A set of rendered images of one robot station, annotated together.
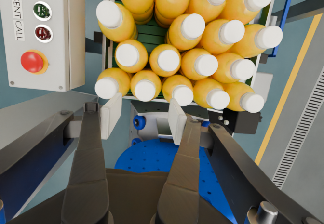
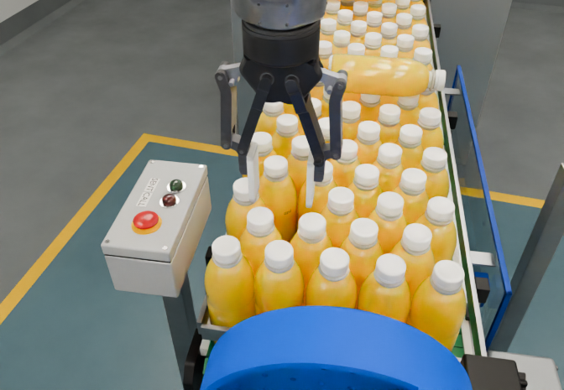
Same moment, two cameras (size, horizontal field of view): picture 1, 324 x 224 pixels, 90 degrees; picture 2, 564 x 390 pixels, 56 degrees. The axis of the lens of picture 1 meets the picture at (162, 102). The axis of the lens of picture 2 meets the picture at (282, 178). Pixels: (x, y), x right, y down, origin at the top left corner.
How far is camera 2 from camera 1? 0.59 m
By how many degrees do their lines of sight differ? 65
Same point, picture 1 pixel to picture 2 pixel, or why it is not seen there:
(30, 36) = (153, 203)
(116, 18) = not seen: hidden behind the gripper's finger
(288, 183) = not seen: outside the picture
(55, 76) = (164, 237)
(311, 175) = not seen: outside the picture
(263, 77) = (534, 363)
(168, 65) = (310, 225)
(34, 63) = (148, 219)
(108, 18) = (244, 188)
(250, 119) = (496, 371)
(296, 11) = (528, 254)
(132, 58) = (267, 218)
